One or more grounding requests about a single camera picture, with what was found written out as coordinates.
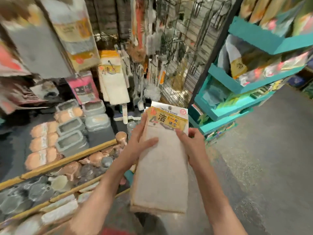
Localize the grey lidded container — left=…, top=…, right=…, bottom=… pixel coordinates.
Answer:
left=85, top=114, right=111, bottom=132
left=55, top=131, right=89, bottom=156
left=83, top=100, right=106, bottom=116
left=56, top=100, right=80, bottom=113
left=56, top=118, right=85, bottom=136

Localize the hanging orange-handled brush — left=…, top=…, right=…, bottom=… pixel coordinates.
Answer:
left=134, top=0, right=148, bottom=62

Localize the row of colourful packets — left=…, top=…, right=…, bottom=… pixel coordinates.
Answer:
left=238, top=50, right=311, bottom=87

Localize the grey cloth pack, yellow label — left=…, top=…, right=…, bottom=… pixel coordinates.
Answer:
left=217, top=34, right=263, bottom=80

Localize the pile of grey bowls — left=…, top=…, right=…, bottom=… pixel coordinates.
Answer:
left=0, top=176, right=50, bottom=217

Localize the peach sponge pack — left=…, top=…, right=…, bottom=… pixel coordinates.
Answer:
left=29, top=133, right=59, bottom=152
left=54, top=107, right=84, bottom=123
left=24, top=147, right=62, bottom=171
left=30, top=121, right=59, bottom=139

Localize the white round brush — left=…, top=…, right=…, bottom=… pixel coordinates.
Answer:
left=144, top=84, right=161, bottom=100

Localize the copper-coloured cup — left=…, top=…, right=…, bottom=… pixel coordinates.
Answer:
left=115, top=131, right=128, bottom=148

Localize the hanging cream towel pack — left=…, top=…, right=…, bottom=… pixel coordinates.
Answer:
left=98, top=50, right=130, bottom=105

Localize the wire grid display panel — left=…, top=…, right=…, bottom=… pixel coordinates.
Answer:
left=147, top=0, right=239, bottom=108

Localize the long wooden shelf rail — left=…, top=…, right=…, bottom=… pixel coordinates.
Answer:
left=0, top=139, right=117, bottom=191

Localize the cream cup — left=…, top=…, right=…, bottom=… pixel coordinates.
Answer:
left=51, top=175, right=69, bottom=193

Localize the person's right forearm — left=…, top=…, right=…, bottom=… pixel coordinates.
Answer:
left=193, top=161, right=248, bottom=235

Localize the pile of copper cups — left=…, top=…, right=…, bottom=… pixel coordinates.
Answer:
left=57, top=145, right=123, bottom=184

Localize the short wooden shelf rail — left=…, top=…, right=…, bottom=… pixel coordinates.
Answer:
left=49, top=174, right=104, bottom=204

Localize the teal display shelf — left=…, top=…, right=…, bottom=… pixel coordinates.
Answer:
left=188, top=16, right=313, bottom=141

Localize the pink packaged item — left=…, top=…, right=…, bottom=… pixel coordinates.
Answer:
left=66, top=71, right=101, bottom=105

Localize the person's right hand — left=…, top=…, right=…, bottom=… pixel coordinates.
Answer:
left=175, top=128, right=213, bottom=169

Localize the person's left forearm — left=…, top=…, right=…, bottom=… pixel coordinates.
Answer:
left=69, top=158, right=137, bottom=235

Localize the person's left hand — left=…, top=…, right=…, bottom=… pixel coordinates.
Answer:
left=118, top=119, right=159, bottom=167

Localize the white sponge block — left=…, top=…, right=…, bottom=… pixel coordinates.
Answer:
left=41, top=200, right=79, bottom=225
left=45, top=193, right=77, bottom=210

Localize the hanging grey-and-cream towel pack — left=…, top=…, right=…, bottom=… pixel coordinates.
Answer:
left=40, top=0, right=101, bottom=72

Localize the cream towel pack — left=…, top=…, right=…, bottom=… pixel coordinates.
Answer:
left=98, top=50, right=130, bottom=105
left=130, top=101, right=189, bottom=215

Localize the hanging grey towel pack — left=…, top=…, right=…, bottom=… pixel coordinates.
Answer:
left=2, top=2, right=74, bottom=79

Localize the row of tall packets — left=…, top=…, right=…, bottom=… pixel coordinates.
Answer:
left=239, top=0, right=313, bottom=38

